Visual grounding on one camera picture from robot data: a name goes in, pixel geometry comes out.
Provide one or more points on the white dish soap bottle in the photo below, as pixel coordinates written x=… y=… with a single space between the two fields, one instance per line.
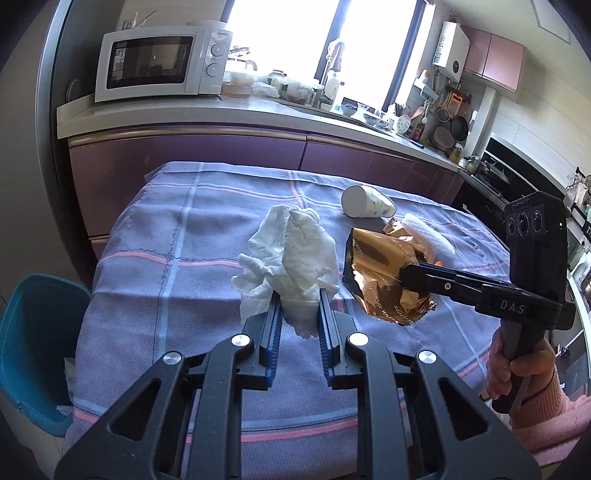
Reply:
x=331 y=90

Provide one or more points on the glass jar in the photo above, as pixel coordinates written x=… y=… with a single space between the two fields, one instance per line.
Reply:
x=278 y=79

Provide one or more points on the kitchen window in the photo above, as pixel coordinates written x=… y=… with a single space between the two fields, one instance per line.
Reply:
x=286 y=37

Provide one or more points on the white tissue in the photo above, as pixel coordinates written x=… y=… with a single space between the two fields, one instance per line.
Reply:
x=291 y=258

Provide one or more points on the small patterned bowl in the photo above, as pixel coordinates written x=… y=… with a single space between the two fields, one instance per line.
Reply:
x=347 y=110

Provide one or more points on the large gold foil bag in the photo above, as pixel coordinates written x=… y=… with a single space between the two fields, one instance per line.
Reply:
x=374 y=272

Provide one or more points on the white dotted utensil holder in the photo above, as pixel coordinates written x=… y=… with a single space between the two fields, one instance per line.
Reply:
x=402 y=124

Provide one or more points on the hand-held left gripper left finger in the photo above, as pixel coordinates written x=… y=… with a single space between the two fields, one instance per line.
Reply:
x=276 y=327

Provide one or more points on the purple kitchen counter cabinet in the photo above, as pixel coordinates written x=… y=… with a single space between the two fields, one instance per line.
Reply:
x=207 y=147

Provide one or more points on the silver refrigerator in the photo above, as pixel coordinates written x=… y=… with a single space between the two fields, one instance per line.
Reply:
x=51 y=138

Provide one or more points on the pink upper wall cabinet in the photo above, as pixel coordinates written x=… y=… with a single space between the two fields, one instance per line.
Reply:
x=494 y=57

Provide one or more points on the white water heater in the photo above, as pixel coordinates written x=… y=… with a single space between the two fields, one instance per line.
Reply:
x=450 y=48

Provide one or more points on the white microwave oven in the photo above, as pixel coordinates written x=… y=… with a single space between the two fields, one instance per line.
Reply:
x=152 y=60

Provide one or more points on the white paper cup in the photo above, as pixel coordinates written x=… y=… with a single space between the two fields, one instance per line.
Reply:
x=364 y=201

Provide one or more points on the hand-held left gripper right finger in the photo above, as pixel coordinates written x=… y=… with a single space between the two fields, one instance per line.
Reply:
x=325 y=327

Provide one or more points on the small gold foil wrapper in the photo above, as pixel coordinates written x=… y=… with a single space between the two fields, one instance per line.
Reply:
x=395 y=227

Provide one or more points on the black built-in oven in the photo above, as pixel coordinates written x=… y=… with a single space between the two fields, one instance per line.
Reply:
x=512 y=175

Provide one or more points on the person's right forearm pink sleeve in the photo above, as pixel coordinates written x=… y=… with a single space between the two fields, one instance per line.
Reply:
x=554 y=415

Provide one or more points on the teal plastic trash bin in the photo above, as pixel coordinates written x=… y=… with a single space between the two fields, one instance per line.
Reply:
x=37 y=350

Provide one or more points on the white foam fruit net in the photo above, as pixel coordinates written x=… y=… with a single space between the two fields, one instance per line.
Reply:
x=429 y=233

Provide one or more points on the clear plastic food container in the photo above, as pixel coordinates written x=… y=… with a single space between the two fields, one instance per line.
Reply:
x=239 y=85

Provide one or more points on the wide patterned bowl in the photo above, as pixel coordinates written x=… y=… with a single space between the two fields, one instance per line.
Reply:
x=376 y=121

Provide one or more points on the person's right hand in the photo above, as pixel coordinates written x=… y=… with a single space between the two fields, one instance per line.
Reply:
x=538 y=367

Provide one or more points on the metal sink faucet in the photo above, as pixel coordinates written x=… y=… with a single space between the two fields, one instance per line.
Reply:
x=332 y=60

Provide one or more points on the purple plaid tablecloth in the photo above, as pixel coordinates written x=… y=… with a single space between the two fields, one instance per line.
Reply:
x=184 y=258

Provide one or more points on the hanging dark frying pan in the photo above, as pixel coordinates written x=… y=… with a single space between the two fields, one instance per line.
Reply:
x=459 y=128

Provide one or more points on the white vent pipe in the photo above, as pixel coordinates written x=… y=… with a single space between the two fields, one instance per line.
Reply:
x=482 y=124

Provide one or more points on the round grey plate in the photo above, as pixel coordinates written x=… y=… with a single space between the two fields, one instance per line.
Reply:
x=73 y=90

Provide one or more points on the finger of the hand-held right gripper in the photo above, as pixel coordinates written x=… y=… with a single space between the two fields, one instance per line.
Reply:
x=443 y=290
x=434 y=273

